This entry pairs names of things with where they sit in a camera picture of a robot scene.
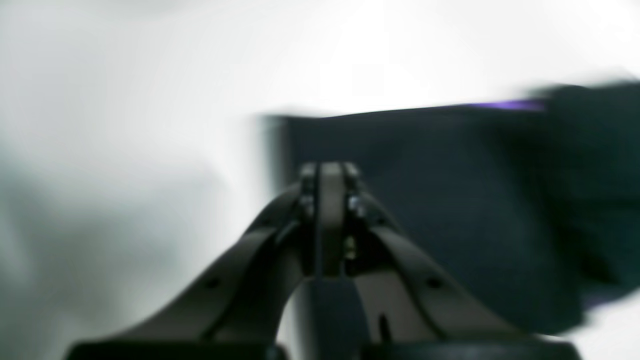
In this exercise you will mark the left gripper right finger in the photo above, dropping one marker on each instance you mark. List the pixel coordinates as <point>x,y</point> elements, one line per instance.
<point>414,309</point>

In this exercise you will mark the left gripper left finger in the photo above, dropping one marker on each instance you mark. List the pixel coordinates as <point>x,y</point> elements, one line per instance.
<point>233,310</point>

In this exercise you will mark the black T-shirt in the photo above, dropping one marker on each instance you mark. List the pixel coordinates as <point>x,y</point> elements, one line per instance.
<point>532,205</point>

